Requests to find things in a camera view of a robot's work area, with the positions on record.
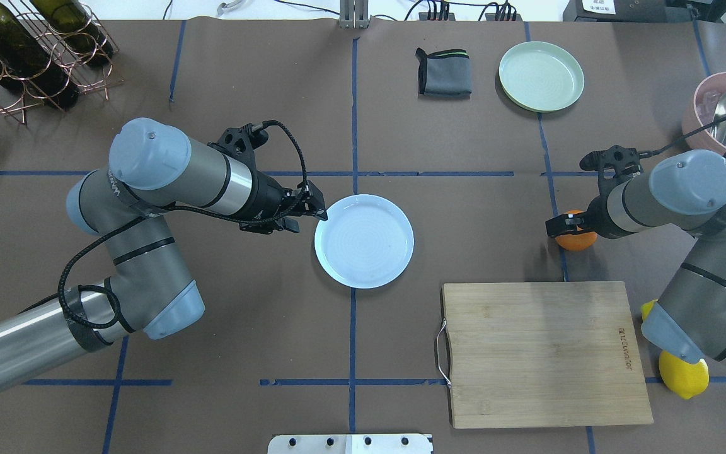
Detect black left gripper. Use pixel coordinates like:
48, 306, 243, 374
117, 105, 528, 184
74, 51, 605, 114
240, 172, 328, 235

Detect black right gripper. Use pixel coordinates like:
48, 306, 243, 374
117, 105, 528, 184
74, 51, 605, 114
545, 195, 616, 239

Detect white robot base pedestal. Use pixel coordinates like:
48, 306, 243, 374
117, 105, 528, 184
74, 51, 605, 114
267, 433, 434, 453

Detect dark wine bottle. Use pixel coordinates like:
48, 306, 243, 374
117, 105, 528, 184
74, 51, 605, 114
0, 3, 79, 111
31, 1, 113, 68

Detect dark wine bottle lower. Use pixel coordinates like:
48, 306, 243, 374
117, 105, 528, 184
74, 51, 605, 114
31, 1, 113, 68

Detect lower yellow lemon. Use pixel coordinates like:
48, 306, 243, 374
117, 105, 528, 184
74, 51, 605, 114
640, 299, 658, 322

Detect pink bowl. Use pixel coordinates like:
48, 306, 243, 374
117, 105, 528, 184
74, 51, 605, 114
681, 71, 726, 168

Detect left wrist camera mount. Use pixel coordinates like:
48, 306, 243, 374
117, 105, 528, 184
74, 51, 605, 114
207, 124, 270, 170

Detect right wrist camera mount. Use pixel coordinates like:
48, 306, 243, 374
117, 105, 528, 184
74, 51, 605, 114
579, 146, 656, 196

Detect bamboo cutting board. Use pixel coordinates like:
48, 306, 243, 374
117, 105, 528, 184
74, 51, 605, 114
441, 281, 654, 430

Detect yellow lemon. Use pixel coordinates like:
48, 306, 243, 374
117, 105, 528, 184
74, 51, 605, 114
640, 299, 658, 322
658, 351, 710, 400

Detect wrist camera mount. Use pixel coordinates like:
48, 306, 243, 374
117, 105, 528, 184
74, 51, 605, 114
207, 124, 270, 170
579, 146, 656, 196

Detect black power strip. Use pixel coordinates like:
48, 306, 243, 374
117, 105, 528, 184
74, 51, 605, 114
404, 1, 522, 22

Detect upper yellow lemon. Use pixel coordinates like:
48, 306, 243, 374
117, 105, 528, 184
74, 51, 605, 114
658, 351, 710, 400

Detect orange mandarin fruit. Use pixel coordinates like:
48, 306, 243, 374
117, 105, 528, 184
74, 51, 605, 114
554, 225, 597, 251

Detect light blue plate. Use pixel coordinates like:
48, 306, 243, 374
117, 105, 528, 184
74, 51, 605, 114
314, 194, 415, 289

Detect copper wire bottle rack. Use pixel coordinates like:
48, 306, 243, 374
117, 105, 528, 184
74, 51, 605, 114
0, 1, 125, 124

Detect dark wine bottle upper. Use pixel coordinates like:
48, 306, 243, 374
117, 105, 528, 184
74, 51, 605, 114
0, 3, 79, 111

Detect light green plate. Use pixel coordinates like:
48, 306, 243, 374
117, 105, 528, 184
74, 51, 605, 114
498, 41, 585, 113

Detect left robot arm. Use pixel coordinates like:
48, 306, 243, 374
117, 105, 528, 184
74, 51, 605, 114
0, 118, 328, 393

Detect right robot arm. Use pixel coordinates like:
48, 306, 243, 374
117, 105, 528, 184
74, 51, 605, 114
546, 146, 726, 365

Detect folded grey cloth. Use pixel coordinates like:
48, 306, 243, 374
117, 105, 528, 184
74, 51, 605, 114
415, 48, 473, 100

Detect aluminium frame post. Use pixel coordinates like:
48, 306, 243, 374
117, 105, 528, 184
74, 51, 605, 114
338, 0, 371, 29

